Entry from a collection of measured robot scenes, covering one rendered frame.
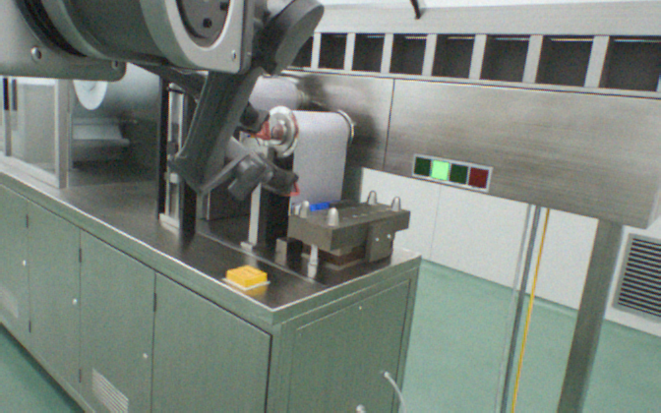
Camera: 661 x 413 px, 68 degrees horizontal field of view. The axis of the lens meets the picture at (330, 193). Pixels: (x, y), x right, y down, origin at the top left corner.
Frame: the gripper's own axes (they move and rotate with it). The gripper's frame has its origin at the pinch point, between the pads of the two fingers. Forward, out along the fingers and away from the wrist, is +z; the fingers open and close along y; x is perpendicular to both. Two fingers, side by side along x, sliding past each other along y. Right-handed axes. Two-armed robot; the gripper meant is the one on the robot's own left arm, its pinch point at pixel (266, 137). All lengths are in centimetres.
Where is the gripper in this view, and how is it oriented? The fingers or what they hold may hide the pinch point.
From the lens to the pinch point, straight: 143.1
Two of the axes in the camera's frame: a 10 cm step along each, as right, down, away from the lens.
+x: 4.6, -8.4, 2.9
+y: 8.0, 2.5, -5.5
